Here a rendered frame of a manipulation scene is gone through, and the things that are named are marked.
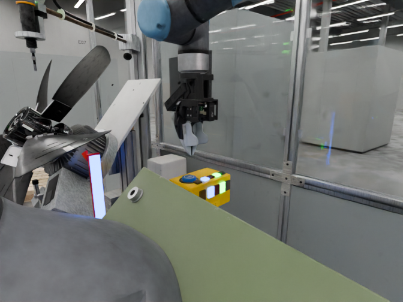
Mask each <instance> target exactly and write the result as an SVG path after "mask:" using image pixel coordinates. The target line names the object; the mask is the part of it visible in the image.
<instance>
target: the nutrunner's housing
mask: <svg viewBox="0 0 403 302"><path fill-rule="evenodd" d="M17 5H18V8H19V16H20V22H21V24H22V30H23V31H29V32H37V29H36V20H35V12H34V6H33V5H31V4H26V3H18V4H17ZM24 39H25V40H26V46H27V47H28V48H29V49H30V48H35V49H36V48H38V47H37V41H36V40H38V39H36V38H24Z"/></svg>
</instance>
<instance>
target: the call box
mask: <svg viewBox="0 0 403 302"><path fill-rule="evenodd" d="M218 172H219V171H217V170H213V169H210V168H204V169H201V170H198V171H194V172H192V173H188V174H190V175H194V176H196V180H200V181H202V183H201V184H199V185H197V184H195V183H193V182H183V181H182V176H184V175H188V174H184V175H182V176H178V177H175V178H172V179H169V180H170V181H171V182H173V183H175V184H177V185H178V186H180V187H182V188H184V189H186V190H188V191H190V192H191V193H193V194H195V195H197V196H198V197H199V191H202V190H204V189H205V190H206V201H208V202H210V203H211V204H213V205H215V206H217V207H219V206H221V205H223V204H225V203H227V202H229V201H230V190H227V191H225V192H223V193H219V194H218V195H216V196H214V197H211V198H208V197H207V189H208V188H209V187H211V186H214V185H217V184H220V183H222V182H224V181H227V180H230V174H227V173H225V174H224V175H220V176H218V177H215V178H213V179H209V180H207V181H203V180H201V178H202V177H207V176H208V175H212V174H214V173H218Z"/></svg>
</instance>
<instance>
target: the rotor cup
mask: <svg viewBox="0 0 403 302"><path fill-rule="evenodd" d="M17 119H19V121H18V122H17V123H16V124H15V125H14V122H15V120H17ZM23 124H24V125H26V126H28V127H30V128H32V129H33V131H30V130H28V129H27V128H25V127H23V126H22V125H23ZM56 132H57V133H62V134H67V135H68V126H67V125H66V124H64V123H58V124H56V125H55V126H52V121H51V120H50V119H47V118H45V117H42V116H41V114H39V113H37V112H36V111H34V110H33V109H32V108H31V107H28V106H27V107H23V108H22V109H21V110H20V111H19V112H18V113H17V114H16V115H15V116H14V117H13V118H12V119H11V120H10V122H9V123H8V125H7V126H6V128H5V129H4V131H3V135H2V136H3V138H4V139H6V140H7V139H8V140H10V141H12V142H14V143H17V144H18V146H20V147H23V145H24V143H25V142H26V139H25V138H26V137H27V136H30V135H41V134H43V133H47V134H52V133H56Z"/></svg>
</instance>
